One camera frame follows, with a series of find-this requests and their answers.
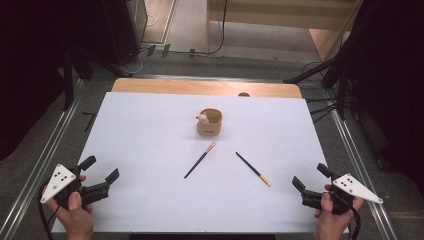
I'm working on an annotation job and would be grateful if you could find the bundle of thin black cables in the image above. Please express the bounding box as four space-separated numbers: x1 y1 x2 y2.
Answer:
304 94 339 125

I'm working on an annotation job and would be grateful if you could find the black floor cable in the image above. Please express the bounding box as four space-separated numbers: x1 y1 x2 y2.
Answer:
173 0 229 57

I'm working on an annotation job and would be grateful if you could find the metal floor rail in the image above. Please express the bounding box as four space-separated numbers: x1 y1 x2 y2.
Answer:
324 89 399 240
0 78 84 240

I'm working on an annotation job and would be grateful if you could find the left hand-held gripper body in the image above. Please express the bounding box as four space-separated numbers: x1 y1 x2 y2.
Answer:
39 163 111 211

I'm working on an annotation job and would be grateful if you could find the black curtain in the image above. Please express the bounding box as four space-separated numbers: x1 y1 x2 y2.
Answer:
0 0 111 163
339 0 424 198

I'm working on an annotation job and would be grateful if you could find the dark chopstick with orange end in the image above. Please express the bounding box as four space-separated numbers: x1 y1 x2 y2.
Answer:
235 151 272 187
183 142 217 180

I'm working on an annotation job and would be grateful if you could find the person's right hand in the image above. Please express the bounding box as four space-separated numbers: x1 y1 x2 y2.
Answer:
313 184 365 240

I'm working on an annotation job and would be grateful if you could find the wooden cup with animal figure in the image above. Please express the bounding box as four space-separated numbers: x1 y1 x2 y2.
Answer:
195 108 223 137

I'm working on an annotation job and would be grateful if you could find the black metal stand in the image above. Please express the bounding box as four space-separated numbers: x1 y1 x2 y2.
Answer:
283 49 356 122
61 46 133 113

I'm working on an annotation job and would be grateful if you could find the right hand-held gripper black cable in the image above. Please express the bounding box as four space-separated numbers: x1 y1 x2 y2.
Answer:
344 198 363 240

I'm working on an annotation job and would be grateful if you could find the white floor cable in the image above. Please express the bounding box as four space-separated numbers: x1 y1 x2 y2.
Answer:
124 13 158 76

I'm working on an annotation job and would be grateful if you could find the white table mat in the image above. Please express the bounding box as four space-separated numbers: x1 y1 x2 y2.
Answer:
51 92 350 234

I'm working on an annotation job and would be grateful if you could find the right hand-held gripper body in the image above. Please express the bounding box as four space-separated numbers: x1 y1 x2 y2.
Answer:
300 173 384 216

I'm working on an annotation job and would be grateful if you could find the light wooden furniture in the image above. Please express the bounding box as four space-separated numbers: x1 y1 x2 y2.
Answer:
205 0 363 63

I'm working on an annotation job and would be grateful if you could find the left hand-held gripper black cable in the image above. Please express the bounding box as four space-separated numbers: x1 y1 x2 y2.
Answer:
37 181 62 240

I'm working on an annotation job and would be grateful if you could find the hand-held gripper black cable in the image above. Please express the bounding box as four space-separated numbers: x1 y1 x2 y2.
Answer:
37 181 62 240
344 198 363 240

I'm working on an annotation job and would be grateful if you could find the person's left hand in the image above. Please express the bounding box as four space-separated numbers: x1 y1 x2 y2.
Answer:
42 174 95 240

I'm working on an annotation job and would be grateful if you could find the black cabinet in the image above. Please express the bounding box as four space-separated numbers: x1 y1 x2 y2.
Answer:
101 0 149 66

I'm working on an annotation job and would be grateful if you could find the wooden table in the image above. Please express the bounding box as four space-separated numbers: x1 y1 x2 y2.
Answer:
110 77 303 99

